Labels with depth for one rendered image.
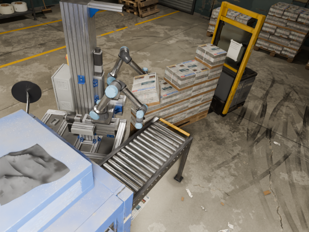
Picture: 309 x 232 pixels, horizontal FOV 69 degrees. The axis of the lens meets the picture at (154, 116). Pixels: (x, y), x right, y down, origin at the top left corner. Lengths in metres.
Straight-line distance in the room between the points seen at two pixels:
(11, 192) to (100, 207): 0.40
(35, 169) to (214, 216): 2.40
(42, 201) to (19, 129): 0.47
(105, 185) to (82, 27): 1.63
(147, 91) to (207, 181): 1.57
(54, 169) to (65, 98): 1.85
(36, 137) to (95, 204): 0.46
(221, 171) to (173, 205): 0.95
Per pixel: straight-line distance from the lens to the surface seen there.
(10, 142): 1.33
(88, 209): 1.25
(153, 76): 2.75
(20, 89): 1.64
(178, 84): 3.33
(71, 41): 2.55
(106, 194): 1.28
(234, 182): 3.52
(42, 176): 1.13
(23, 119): 1.44
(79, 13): 2.42
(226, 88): 4.43
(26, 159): 1.18
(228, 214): 3.22
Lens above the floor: 2.64
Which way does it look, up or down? 40 degrees down
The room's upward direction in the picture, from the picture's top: 8 degrees clockwise
